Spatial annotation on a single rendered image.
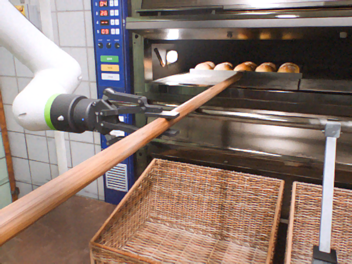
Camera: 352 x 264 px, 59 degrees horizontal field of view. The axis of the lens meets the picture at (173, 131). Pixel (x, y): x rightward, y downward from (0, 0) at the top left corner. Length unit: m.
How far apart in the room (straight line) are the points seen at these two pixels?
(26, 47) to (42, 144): 1.00
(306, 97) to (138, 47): 0.69
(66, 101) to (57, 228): 0.84
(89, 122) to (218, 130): 0.67
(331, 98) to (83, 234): 1.09
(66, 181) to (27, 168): 1.56
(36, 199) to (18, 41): 0.55
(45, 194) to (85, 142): 1.24
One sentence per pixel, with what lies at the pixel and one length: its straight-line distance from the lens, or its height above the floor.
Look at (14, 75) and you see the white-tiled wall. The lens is 1.82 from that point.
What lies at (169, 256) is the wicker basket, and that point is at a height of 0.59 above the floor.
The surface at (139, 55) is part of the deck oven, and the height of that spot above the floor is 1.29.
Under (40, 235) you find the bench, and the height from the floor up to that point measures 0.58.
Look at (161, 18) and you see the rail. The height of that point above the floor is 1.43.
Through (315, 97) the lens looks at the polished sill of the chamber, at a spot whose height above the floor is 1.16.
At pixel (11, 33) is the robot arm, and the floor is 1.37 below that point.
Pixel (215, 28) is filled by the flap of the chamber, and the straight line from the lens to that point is 1.07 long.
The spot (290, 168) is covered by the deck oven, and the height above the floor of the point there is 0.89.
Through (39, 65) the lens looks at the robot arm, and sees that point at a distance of 0.86.
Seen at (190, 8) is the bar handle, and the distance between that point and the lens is 1.15.
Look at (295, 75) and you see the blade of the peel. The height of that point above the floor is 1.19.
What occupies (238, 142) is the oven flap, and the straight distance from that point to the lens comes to 1.24.
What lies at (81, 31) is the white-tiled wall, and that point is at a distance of 1.50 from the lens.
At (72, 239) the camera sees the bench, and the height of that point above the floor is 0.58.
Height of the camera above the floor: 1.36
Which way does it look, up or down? 17 degrees down
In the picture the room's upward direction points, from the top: straight up
